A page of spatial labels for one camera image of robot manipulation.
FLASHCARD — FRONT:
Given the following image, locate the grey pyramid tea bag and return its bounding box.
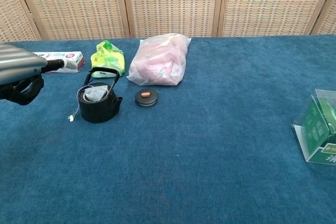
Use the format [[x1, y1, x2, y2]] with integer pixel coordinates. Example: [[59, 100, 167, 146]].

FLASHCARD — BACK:
[[67, 83, 108, 123]]

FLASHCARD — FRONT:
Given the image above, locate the woven rattan folding screen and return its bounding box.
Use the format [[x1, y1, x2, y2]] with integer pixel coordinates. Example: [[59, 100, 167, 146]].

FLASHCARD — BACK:
[[0, 0, 336, 43]]

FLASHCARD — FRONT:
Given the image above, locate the blue table cloth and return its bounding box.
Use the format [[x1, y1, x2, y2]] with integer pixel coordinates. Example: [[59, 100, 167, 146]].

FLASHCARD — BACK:
[[0, 34, 336, 224]]

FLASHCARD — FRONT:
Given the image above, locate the clear box of green sachets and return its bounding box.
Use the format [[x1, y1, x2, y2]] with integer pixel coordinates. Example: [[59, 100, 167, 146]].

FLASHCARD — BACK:
[[291, 88, 336, 166]]

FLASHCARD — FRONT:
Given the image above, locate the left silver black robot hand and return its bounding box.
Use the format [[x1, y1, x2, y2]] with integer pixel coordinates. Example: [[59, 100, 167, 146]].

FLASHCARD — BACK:
[[0, 43, 66, 106]]

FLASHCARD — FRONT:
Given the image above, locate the pink cloth in clear bag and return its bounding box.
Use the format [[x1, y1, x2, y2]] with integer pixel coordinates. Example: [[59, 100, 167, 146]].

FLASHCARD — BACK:
[[127, 33, 192, 87]]

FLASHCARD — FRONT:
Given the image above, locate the black teapot lid orange knob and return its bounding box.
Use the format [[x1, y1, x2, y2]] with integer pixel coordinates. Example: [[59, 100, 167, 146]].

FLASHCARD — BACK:
[[134, 90, 159, 108]]

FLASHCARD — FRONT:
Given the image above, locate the yellow green tissue pack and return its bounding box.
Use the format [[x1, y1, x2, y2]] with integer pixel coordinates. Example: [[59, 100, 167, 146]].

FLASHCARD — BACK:
[[90, 39, 125, 78]]

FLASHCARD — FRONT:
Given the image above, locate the white toothpaste box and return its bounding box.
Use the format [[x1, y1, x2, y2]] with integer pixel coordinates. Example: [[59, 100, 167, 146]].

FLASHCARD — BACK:
[[33, 51, 86, 74]]

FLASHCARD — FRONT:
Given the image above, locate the black cast iron teapot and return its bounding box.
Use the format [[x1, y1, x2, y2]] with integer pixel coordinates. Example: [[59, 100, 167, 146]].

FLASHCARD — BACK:
[[78, 67, 124, 124]]

